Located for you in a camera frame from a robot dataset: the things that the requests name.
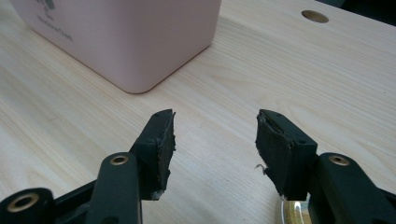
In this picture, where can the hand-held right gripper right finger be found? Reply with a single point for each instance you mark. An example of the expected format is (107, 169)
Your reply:
(283, 155)

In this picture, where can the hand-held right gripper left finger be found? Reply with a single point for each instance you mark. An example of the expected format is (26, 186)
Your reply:
(155, 149)

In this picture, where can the pink storage box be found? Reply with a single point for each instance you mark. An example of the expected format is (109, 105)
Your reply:
(124, 40)

